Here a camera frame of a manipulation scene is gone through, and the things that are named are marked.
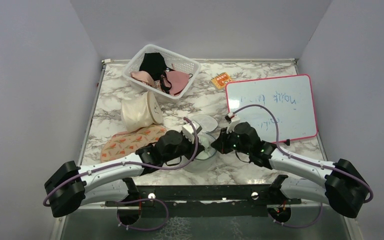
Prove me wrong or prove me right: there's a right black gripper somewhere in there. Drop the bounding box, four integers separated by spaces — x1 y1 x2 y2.
211 126 252 155

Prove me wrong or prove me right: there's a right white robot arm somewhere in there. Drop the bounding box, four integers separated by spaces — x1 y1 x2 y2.
211 122 370 219

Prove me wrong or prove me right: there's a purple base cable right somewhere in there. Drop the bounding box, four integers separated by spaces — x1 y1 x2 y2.
267 202 324 230

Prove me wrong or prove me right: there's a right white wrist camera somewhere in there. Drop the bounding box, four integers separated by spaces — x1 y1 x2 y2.
225 112 241 134

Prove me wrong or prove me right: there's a beige bra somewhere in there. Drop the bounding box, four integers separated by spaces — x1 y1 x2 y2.
130 71 156 88

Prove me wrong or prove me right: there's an orange card pack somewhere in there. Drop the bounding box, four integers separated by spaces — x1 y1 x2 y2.
211 72 233 90

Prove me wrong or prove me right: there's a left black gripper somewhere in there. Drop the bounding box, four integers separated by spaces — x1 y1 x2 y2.
162 131 205 163

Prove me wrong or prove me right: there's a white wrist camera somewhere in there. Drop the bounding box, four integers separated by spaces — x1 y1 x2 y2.
181 120 202 142
225 112 241 134

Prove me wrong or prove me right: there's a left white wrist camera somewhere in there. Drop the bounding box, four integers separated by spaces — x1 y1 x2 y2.
181 120 202 142

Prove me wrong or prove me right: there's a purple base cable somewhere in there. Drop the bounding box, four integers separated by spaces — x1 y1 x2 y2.
116 198 170 233
267 202 324 230

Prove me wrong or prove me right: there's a pale green garment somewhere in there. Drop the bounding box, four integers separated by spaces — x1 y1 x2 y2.
197 136 214 160

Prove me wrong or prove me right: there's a dusty pink black-trimmed bra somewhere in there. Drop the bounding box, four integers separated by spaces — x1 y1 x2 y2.
159 70 193 96

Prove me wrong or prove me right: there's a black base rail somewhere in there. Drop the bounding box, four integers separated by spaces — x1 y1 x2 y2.
104 184 301 218

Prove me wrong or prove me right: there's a cream cylindrical laundry bag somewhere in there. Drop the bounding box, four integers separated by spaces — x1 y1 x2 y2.
121 91 164 133

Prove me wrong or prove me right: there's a floral orange laundry bag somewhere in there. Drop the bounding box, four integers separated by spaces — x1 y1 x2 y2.
100 124 167 163

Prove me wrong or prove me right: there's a pink framed whiteboard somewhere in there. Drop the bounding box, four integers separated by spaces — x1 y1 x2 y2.
225 74 318 143

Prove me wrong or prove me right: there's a pink satin bra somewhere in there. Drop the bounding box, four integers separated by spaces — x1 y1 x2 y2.
154 80 162 91

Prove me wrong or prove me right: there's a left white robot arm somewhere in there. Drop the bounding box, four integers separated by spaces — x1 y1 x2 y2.
42 130 210 218

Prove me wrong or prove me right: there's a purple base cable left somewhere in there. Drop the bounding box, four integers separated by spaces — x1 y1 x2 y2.
116 198 170 233

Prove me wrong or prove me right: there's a black garment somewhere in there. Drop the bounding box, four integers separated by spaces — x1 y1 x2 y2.
139 52 168 81

